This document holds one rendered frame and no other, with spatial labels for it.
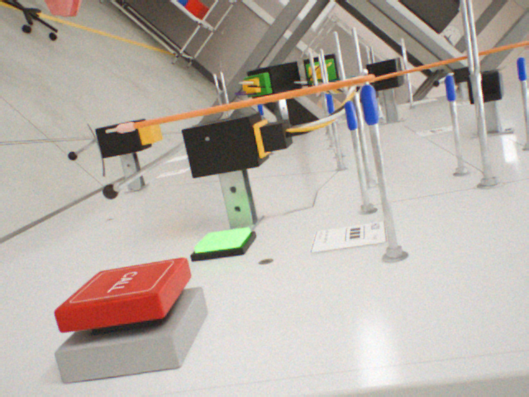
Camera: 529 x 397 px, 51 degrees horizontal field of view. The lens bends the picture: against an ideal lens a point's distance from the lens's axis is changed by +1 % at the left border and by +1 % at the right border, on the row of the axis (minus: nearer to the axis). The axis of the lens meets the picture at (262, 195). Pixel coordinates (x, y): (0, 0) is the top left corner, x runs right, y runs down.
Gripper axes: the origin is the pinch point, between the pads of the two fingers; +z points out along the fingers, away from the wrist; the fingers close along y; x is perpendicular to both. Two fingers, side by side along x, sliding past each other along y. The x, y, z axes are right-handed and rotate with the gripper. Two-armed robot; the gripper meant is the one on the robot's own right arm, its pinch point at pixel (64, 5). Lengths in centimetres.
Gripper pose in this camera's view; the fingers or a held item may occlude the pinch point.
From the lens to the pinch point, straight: 50.3
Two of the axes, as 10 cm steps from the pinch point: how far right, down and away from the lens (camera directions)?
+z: 0.3, 9.7, 2.3
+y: 2.2, -2.3, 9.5
